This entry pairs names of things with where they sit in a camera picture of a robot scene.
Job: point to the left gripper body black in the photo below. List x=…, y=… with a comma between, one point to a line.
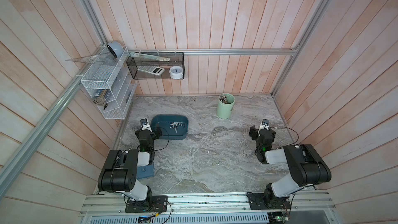
x=147, y=132

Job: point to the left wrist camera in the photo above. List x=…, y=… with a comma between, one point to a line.
x=145, y=125

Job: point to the white calculator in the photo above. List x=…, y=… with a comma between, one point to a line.
x=152, y=70

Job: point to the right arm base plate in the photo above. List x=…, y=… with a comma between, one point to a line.
x=267, y=201

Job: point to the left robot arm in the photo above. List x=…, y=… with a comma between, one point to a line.
x=120, y=170

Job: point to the white tape roll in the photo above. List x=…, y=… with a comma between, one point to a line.
x=176, y=72

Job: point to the aluminium front rail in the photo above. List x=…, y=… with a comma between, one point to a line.
x=234, y=202

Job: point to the screws in green cup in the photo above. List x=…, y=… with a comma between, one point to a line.
x=224, y=99

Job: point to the black mesh wall basket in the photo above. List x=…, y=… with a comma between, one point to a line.
x=156, y=65

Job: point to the metal roll in rack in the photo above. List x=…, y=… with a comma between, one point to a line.
x=100, y=97

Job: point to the clear triangle ruler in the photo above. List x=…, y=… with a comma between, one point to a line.
x=101, y=59

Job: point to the teal plastic storage tray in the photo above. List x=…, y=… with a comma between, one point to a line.
x=163, y=122

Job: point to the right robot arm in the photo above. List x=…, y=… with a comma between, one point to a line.
x=306, y=167

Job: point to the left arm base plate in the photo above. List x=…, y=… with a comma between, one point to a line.
x=154, y=204

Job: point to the mint green cup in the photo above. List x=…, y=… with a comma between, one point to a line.
x=224, y=110

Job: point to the white wire shelf rack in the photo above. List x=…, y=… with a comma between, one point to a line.
x=117, y=79

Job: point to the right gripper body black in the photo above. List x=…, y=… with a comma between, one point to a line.
x=253, y=131

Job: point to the grey round alarm clock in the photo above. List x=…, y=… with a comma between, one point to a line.
x=115, y=48

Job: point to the green ruler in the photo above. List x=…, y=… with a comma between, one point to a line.
x=150, y=57

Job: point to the pile of silver screws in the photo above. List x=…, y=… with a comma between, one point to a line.
x=176, y=126

